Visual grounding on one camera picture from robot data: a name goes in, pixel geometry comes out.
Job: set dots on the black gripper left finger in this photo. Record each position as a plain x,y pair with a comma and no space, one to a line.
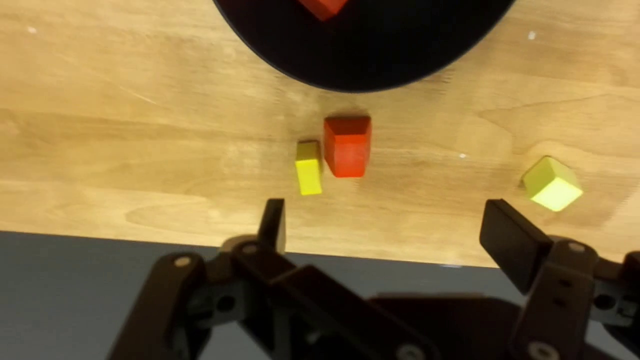
181,300

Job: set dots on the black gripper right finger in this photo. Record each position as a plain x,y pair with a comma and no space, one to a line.
552,286

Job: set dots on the thin yellow rectangular block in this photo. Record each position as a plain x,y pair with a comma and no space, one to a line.
308,171

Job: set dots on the lime yellow cube block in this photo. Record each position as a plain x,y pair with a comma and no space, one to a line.
552,185

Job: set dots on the red square prism block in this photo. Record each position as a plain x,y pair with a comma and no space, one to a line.
347,146

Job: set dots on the black bowl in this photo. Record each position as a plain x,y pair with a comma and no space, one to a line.
401,46

